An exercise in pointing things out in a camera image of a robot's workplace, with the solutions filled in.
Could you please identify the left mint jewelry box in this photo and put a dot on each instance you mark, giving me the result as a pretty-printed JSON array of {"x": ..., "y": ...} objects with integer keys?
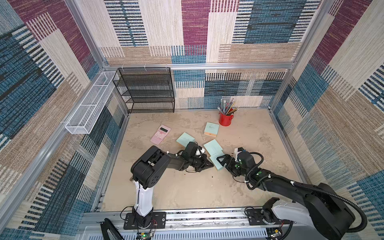
[{"x": 185, "y": 139}]

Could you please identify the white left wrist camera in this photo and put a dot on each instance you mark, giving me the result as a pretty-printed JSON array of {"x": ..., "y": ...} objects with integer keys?
[{"x": 200, "y": 151}]

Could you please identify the red pencil cup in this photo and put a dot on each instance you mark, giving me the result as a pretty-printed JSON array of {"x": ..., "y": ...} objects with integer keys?
[{"x": 225, "y": 120}]

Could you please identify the middle mint jewelry box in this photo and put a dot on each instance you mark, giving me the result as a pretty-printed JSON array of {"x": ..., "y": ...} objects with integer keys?
[{"x": 213, "y": 148}]

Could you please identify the black wire shelf rack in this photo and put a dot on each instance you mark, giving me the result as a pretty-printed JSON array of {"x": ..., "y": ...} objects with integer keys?
[{"x": 146, "y": 90}]

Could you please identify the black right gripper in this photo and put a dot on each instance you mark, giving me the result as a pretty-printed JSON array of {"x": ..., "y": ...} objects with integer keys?
[{"x": 229, "y": 164}]

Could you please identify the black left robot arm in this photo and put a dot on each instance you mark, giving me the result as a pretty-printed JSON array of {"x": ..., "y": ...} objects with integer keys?
[{"x": 149, "y": 168}]

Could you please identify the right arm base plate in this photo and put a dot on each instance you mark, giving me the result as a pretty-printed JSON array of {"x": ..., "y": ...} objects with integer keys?
[{"x": 258, "y": 217}]

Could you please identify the pink calculator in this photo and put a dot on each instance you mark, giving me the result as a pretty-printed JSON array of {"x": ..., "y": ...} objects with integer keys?
[{"x": 160, "y": 134}]

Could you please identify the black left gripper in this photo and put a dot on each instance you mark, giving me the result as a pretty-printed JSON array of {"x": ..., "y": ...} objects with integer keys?
[{"x": 205, "y": 162}]

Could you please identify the mint drawer jewelry box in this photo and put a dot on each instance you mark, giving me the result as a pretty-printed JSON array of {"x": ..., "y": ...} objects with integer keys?
[{"x": 214, "y": 160}]

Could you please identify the white mesh wall basket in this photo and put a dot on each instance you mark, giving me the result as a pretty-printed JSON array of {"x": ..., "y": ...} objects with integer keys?
[{"x": 87, "y": 113}]

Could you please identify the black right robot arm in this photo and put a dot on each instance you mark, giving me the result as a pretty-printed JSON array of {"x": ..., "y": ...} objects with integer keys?
[{"x": 332, "y": 215}]

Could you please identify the back mint jewelry box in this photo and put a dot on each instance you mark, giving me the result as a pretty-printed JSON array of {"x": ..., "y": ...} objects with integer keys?
[{"x": 211, "y": 129}]

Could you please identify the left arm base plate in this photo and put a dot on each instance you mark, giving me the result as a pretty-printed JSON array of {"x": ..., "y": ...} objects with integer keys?
[{"x": 134, "y": 221}]

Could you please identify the pencils bundle in cup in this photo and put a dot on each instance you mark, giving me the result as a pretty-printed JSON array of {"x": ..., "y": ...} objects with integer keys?
[{"x": 227, "y": 108}]

